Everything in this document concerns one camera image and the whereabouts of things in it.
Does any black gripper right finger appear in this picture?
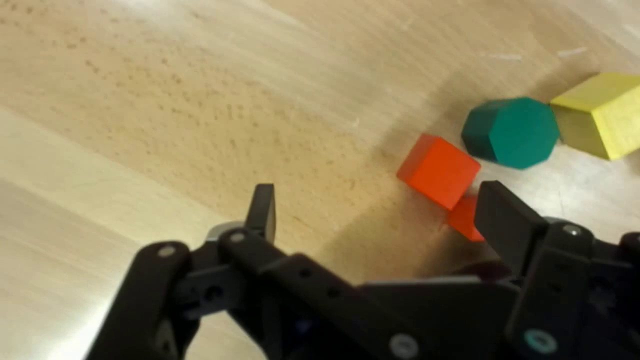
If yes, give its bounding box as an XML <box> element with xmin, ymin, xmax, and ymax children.
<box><xmin>474</xmin><ymin>178</ymin><xmax>640</xmax><ymax>360</ymax></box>

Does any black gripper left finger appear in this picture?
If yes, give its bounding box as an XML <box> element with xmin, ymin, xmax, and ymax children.
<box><xmin>87</xmin><ymin>181</ymin><xmax>428</xmax><ymax>360</ymax></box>

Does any orange cube block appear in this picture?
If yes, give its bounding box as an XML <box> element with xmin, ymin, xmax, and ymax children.
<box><xmin>448</xmin><ymin>192</ymin><xmax>488</xmax><ymax>244</ymax></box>
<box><xmin>396</xmin><ymin>131</ymin><xmax>485</xmax><ymax>212</ymax></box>

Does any green cylinder block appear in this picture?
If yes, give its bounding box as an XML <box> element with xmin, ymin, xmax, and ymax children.
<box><xmin>460</xmin><ymin>95</ymin><xmax>562</xmax><ymax>169</ymax></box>

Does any yellow cube block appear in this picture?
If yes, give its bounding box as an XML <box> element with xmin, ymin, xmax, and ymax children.
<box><xmin>549</xmin><ymin>69</ymin><xmax>640</xmax><ymax>162</ymax></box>

